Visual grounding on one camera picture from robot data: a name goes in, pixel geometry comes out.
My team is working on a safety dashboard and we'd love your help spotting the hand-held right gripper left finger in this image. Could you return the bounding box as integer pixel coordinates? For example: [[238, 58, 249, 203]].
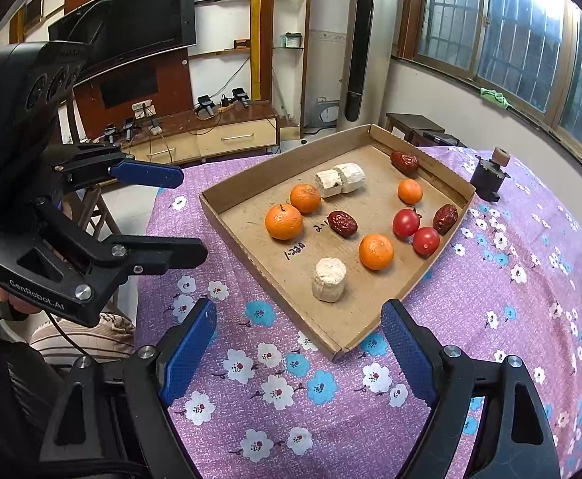
[[39, 297, 218, 479]]

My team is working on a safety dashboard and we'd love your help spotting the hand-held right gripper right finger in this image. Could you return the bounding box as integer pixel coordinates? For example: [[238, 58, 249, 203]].
[[381, 298, 564, 479]]

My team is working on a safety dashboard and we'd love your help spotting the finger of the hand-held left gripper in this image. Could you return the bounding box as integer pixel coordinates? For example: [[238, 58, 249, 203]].
[[33, 196, 209, 276], [53, 151, 185, 190]]

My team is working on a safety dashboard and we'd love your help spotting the pale yam chunk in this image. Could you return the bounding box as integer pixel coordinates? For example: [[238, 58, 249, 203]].
[[315, 170, 342, 198], [312, 257, 348, 303], [333, 162, 368, 194]]

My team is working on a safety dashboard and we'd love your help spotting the cardboard tray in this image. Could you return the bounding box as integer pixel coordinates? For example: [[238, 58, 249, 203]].
[[200, 124, 476, 361]]

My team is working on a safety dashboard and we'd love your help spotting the red tomato with stem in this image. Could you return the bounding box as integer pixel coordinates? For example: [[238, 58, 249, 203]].
[[392, 208, 422, 239]]

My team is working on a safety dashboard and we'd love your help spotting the red date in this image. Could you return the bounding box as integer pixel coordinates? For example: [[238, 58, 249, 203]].
[[390, 150, 420, 176], [327, 211, 360, 238], [432, 204, 459, 236]]

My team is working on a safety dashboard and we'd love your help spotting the small orange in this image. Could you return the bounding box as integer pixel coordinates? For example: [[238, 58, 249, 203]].
[[397, 178, 424, 205]]

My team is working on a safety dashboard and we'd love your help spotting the wooden chair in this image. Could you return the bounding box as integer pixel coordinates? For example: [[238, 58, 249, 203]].
[[59, 182, 122, 250]]

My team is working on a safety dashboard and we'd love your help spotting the light wooden cabinet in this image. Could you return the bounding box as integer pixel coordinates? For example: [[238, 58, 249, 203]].
[[89, 100, 282, 168]]

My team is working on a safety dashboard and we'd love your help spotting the striped cushion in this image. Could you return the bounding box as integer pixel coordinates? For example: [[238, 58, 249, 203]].
[[29, 312, 137, 365]]

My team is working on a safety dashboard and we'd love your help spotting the purple floral tablecloth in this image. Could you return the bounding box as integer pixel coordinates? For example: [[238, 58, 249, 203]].
[[134, 144, 582, 479]]

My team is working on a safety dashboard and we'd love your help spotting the large orange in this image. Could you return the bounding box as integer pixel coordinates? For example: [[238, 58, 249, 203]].
[[264, 203, 304, 241]]

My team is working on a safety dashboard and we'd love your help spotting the black flat television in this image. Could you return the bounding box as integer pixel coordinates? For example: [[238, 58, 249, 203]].
[[46, 0, 197, 85]]

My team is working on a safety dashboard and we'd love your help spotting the black device with wooden knob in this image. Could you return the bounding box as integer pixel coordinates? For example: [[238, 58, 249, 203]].
[[469, 146, 511, 203]]

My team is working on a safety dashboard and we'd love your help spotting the white round appliance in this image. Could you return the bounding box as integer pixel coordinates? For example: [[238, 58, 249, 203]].
[[316, 99, 342, 128]]

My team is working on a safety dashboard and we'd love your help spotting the standing air conditioner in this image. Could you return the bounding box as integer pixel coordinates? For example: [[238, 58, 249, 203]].
[[338, 0, 402, 131]]

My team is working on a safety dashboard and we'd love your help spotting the green cloth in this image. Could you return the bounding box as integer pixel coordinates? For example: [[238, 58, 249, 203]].
[[479, 87, 514, 109]]

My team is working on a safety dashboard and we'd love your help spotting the wooden framed window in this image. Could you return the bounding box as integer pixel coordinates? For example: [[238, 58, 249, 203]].
[[396, 0, 582, 180]]

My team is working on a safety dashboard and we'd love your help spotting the black cable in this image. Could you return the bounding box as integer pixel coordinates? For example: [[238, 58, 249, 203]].
[[46, 312, 85, 360]]

